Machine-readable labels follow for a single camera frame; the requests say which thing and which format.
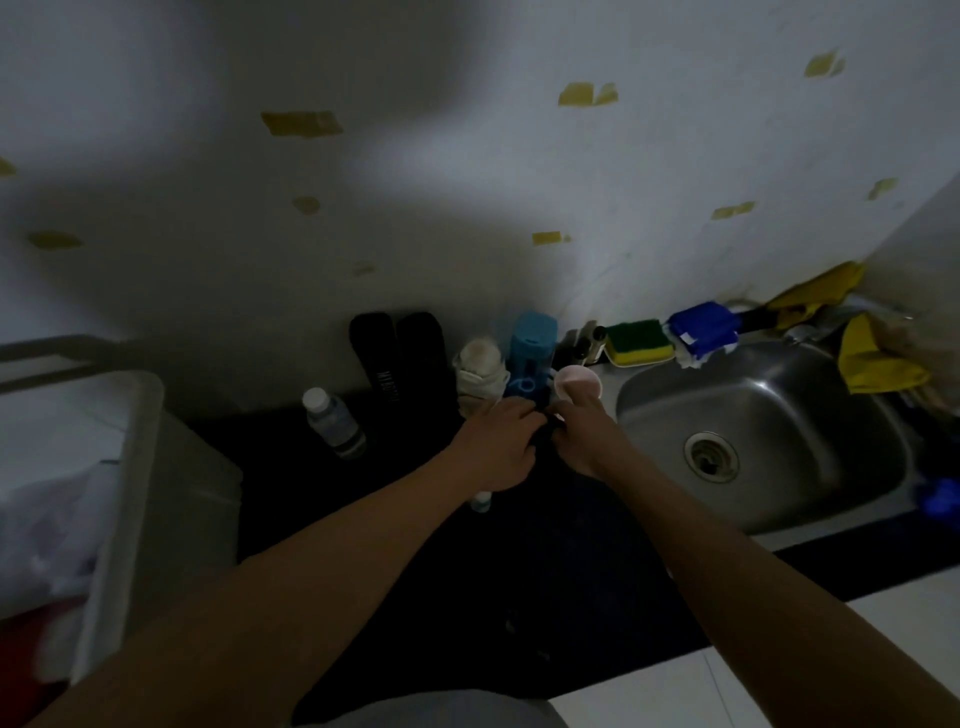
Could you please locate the person's left forearm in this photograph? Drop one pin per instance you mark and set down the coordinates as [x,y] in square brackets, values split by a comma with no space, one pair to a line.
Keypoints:
[285,600]

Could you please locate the metal faucet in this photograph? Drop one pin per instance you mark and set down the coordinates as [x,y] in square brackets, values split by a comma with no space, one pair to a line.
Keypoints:
[795,330]

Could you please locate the person's right hand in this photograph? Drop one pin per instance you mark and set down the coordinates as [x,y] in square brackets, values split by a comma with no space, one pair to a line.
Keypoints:
[592,442]

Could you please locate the steel sink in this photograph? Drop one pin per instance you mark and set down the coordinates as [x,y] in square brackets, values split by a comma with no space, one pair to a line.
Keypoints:
[787,405]

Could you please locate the yellow green sponge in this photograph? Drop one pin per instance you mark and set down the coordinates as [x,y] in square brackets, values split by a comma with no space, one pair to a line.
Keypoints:
[637,341]

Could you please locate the clear bottle white cap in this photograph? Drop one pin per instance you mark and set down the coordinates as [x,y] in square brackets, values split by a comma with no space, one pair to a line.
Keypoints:
[335,424]

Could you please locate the white lotion bottle teal cap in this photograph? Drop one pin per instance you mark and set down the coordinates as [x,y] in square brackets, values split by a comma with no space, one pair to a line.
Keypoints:
[481,501]

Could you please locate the person's left hand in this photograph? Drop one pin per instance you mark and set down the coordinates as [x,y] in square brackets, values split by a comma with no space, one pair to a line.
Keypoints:
[502,446]

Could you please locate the white rag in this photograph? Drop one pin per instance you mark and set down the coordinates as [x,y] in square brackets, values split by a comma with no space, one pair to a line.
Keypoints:
[694,358]

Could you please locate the blue scouring pad pack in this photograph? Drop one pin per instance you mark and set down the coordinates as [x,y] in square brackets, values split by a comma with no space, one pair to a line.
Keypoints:
[705,328]

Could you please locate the person's grey shirt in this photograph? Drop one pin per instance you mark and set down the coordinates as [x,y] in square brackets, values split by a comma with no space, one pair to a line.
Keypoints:
[450,712]

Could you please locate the white plastic storage bin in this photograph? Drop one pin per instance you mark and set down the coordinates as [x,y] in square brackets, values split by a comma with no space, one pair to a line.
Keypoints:
[187,510]

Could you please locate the blue plastic bottle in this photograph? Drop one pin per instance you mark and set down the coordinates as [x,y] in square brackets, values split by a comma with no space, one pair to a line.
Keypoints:
[532,349]

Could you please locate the cream plush covered bottle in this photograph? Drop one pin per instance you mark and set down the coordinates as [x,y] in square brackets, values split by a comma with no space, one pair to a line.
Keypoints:
[480,375]

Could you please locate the white cup pink inside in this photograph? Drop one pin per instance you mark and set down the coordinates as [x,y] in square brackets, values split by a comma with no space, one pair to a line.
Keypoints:
[586,379]

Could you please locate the yellow rubber gloves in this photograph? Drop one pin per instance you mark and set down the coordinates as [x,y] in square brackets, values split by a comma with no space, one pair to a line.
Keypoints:
[870,367]

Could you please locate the person's right forearm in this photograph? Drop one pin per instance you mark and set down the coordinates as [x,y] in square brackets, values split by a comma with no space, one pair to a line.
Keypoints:
[787,615]

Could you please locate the black table countertop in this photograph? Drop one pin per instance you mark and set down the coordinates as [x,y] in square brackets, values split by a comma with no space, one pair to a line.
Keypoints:
[525,570]

